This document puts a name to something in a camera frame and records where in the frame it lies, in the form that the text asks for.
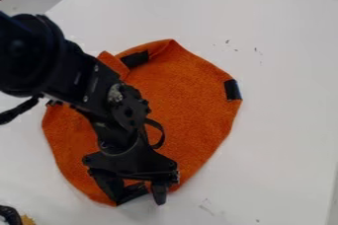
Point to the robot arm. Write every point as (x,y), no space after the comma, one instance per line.
(53,67)

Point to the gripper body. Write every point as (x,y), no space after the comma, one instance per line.
(132,163)

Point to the orange cloth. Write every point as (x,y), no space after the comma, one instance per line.
(189,104)

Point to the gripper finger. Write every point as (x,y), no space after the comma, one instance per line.
(159,193)
(108,186)

